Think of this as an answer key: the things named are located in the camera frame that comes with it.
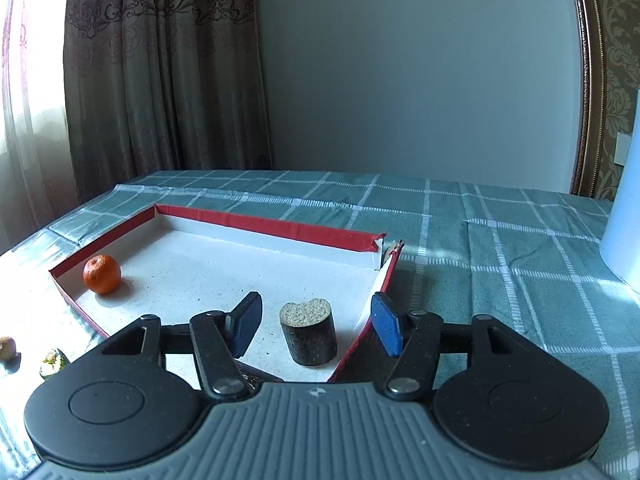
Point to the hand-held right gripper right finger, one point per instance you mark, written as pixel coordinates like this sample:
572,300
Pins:
386,324

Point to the white wall switch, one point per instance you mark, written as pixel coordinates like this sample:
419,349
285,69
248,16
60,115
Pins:
623,149

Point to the orange mandarin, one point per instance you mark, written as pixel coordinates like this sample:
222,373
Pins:
102,274

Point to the brown patterned curtain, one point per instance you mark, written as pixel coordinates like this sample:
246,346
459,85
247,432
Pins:
165,85

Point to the brown kiwi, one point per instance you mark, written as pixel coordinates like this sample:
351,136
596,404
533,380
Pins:
6,348

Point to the white kettle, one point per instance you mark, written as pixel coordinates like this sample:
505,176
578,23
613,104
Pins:
625,230

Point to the sheer white curtain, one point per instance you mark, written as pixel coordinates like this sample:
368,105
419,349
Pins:
30,110

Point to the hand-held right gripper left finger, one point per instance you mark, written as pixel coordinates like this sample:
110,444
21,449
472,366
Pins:
248,322

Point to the red cardboard box tray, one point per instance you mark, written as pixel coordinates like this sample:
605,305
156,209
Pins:
200,270

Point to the wooden wall frame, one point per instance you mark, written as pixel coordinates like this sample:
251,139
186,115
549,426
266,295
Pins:
590,85

